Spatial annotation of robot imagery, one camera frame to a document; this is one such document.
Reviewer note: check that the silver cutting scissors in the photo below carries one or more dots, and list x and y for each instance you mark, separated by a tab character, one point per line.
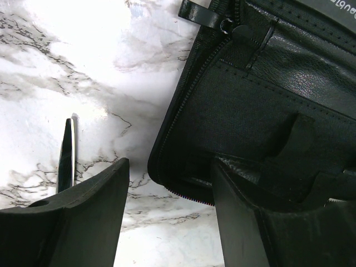
67	160

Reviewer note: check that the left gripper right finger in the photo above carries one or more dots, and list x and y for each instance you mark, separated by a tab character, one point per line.
258	228

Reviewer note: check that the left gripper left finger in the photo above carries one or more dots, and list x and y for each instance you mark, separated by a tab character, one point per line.
77	227

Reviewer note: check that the black zip tool case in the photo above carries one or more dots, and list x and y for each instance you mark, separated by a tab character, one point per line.
269	85

